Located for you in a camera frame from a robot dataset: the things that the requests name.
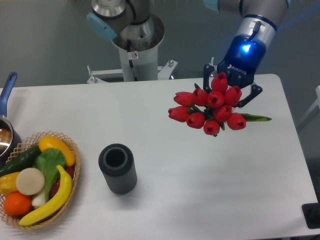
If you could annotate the yellow squash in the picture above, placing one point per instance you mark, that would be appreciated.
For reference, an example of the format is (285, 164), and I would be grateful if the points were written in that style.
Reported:
(52, 142)

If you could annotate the green cucumber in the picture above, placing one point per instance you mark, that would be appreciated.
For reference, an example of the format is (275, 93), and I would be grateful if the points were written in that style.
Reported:
(22, 161)

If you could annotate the blue handled saucepan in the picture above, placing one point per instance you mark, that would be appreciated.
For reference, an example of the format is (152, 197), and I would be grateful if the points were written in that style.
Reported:
(9, 138)

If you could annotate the woven wicker basket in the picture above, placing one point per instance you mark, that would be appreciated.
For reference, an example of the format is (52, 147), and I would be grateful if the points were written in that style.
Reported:
(29, 142)

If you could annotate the beige round disc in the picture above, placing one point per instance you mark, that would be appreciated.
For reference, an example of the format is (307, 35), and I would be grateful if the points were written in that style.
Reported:
(30, 181)

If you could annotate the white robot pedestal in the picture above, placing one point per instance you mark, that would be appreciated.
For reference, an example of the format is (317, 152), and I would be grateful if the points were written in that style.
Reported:
(138, 47)

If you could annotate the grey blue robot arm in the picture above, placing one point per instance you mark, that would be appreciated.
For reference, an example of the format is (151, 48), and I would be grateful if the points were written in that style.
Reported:
(260, 18)

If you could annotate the yellow bell pepper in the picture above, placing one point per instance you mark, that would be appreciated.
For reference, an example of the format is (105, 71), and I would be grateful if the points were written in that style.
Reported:
(8, 183)

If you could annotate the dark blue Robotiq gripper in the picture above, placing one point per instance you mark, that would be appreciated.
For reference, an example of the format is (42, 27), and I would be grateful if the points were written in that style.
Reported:
(239, 65)

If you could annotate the dark grey ribbed vase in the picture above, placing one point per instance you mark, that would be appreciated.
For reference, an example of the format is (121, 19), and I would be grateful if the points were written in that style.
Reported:
(116, 162)

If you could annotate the orange fruit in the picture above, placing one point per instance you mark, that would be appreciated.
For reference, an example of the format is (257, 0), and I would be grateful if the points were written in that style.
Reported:
(17, 204)

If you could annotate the yellow banana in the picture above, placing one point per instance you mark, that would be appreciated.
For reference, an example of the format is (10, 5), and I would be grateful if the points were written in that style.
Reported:
(54, 204)

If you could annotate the green bok choy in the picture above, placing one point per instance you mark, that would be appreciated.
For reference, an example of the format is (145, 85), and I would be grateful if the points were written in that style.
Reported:
(47, 163)

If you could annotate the black box at edge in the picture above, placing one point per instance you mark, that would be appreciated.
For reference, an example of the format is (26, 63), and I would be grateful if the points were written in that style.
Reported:
(311, 212)

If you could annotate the red tulip bouquet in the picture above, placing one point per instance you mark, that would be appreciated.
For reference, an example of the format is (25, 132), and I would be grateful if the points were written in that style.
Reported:
(210, 111)

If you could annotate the white frame at right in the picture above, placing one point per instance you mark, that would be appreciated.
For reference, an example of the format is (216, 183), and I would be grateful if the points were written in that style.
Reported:
(310, 113)

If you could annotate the purple red vegetable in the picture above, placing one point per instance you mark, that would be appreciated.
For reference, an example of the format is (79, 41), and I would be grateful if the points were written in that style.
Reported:
(70, 170)

